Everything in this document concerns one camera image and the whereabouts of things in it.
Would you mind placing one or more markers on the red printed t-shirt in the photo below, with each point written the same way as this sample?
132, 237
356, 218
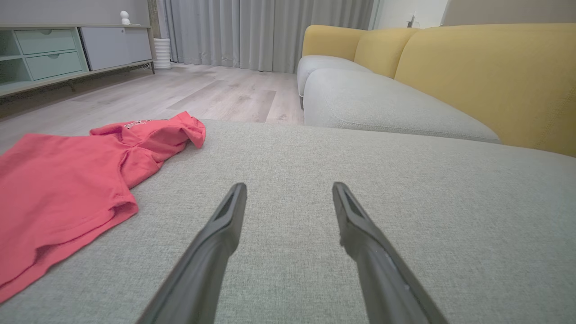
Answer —
58, 189

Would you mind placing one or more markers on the white ribbed vase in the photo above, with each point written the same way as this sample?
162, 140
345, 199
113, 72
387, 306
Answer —
162, 54

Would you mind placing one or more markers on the grey sofa seat cushion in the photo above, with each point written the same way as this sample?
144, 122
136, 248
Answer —
324, 67
382, 103

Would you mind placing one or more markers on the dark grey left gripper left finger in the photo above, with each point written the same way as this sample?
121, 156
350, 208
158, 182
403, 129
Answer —
202, 270

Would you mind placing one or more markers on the small white figurine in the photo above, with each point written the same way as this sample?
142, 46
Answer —
125, 18

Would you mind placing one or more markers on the large grey sofa seat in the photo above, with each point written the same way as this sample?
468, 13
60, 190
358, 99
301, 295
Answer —
405, 225

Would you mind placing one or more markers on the mint and white low cabinet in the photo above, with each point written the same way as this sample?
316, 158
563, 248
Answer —
108, 45

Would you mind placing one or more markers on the wide yellow sofa backrest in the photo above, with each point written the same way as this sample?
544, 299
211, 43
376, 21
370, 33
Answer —
495, 81

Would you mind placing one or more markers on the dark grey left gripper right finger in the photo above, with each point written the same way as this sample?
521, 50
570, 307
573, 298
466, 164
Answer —
382, 279

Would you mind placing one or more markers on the grey curtain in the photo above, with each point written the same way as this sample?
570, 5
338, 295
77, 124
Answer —
270, 31

